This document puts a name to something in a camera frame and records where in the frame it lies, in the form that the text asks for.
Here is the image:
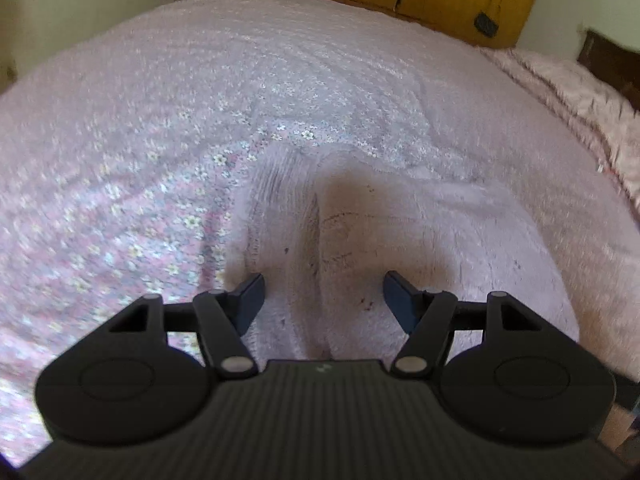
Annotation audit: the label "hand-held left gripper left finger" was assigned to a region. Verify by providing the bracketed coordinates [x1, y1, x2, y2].
[106, 273, 266, 380]

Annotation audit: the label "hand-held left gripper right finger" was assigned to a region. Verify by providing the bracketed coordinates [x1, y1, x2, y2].
[383, 270, 544, 380]

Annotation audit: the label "floral pink bed sheet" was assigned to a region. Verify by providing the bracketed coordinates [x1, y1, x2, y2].
[0, 0, 640, 471]

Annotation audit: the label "pink fluffy blanket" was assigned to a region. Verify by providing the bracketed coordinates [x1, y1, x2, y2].
[477, 46, 640, 212]

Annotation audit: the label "dark wooden headboard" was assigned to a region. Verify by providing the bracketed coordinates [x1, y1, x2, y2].
[577, 29, 640, 112]

